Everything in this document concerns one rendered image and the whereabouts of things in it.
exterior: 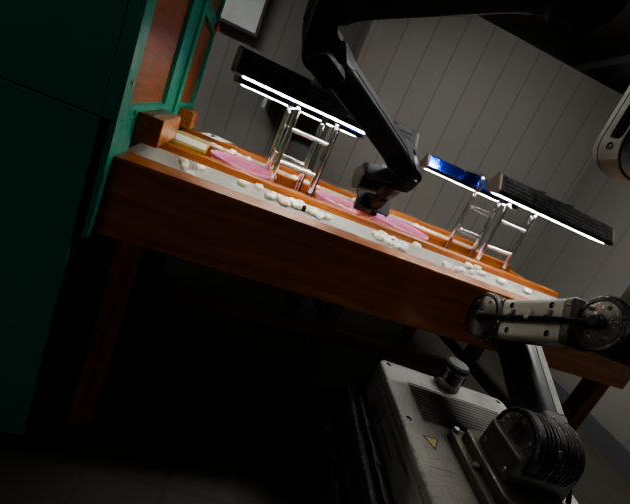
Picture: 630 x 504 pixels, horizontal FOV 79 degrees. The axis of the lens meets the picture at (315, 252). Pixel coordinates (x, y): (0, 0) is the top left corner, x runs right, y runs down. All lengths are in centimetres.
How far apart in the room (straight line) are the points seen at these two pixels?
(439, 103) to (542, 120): 84
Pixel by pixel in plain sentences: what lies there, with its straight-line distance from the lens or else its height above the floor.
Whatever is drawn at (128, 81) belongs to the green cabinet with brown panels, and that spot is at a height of 92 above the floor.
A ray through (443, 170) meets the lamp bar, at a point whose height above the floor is 107.
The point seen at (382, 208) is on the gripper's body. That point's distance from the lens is 105.
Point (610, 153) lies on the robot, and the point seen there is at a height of 114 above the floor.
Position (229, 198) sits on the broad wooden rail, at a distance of 92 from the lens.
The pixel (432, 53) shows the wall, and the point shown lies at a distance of 324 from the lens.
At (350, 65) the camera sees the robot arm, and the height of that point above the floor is 109.
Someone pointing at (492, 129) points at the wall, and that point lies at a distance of 341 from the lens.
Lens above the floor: 97
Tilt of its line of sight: 16 degrees down
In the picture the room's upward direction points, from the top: 24 degrees clockwise
